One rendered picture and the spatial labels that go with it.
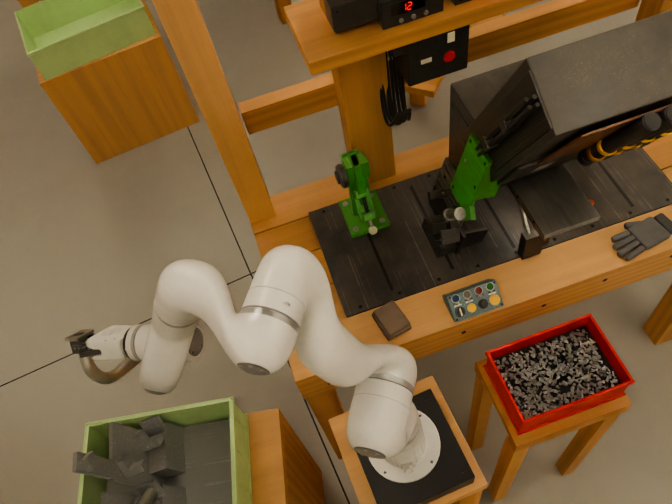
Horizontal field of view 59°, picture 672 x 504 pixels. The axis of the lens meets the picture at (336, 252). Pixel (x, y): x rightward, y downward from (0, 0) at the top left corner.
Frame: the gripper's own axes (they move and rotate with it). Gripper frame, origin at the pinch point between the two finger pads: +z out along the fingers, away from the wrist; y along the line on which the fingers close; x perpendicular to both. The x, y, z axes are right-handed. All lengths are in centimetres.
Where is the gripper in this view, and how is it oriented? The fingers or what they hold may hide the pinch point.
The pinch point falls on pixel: (84, 343)
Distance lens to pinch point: 155.5
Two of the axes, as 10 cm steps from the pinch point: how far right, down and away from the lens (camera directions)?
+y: -3.5, 2.8, -8.9
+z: -9.2, 0.7, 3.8
